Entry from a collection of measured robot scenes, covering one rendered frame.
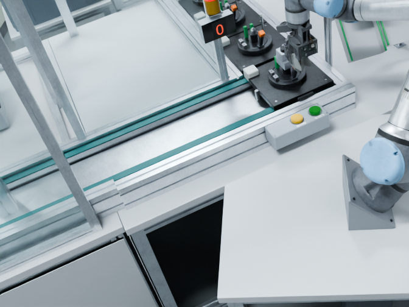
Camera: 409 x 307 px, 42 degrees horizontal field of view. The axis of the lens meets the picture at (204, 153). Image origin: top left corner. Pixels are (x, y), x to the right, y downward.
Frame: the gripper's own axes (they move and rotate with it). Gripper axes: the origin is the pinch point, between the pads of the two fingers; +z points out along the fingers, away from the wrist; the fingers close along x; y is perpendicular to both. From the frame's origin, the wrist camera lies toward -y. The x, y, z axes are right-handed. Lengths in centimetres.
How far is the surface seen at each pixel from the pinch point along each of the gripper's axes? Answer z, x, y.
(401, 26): 3.3, 44.0, -3.0
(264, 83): 9.3, -8.8, -10.6
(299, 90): 9.3, -0.5, 0.3
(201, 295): 106, -57, -3
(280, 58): -0.4, -2.3, -8.3
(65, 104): -6, -77, -23
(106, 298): 52, -91, 15
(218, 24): -15.9, -19.0, -18.4
